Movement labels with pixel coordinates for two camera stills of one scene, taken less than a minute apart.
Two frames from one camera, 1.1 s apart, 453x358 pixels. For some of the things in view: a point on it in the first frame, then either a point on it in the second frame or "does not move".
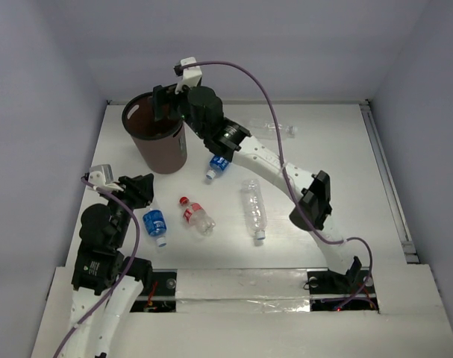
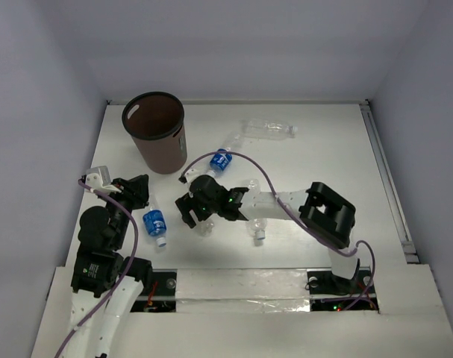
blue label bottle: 217,165 does not move
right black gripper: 163,95 → 183,204
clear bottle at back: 265,127 does not move
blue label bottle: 155,224 does not move
